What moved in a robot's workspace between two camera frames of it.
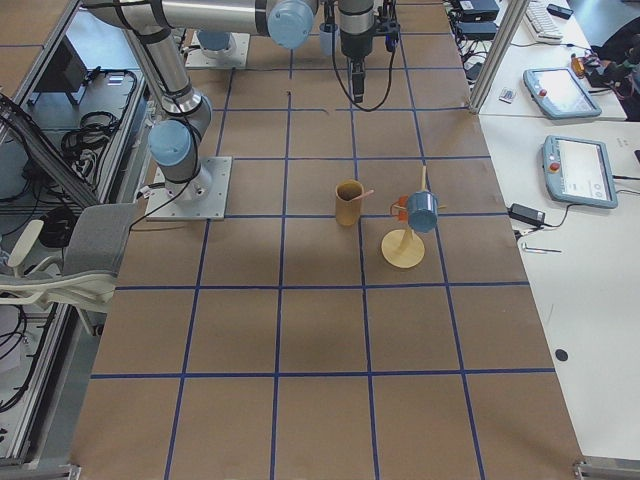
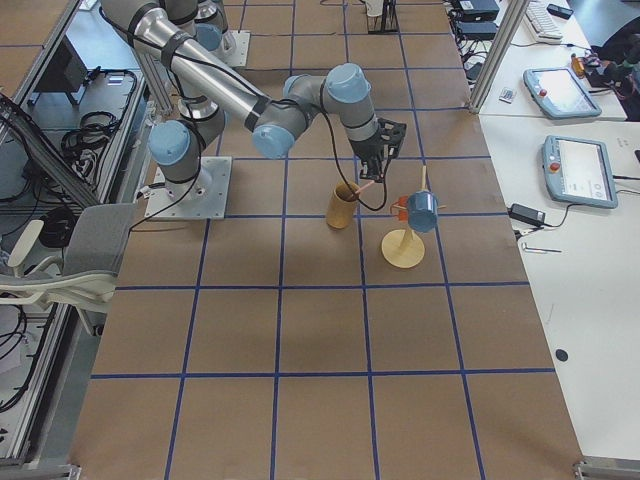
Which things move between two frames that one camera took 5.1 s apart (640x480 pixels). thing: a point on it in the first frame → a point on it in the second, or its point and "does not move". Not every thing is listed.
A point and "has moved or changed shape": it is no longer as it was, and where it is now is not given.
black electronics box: (479, 10) does not move
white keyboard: (540, 23) does not move
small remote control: (507, 94) does not move
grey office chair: (83, 280) does not move
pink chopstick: (363, 195) has moved or changed shape
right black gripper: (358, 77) → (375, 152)
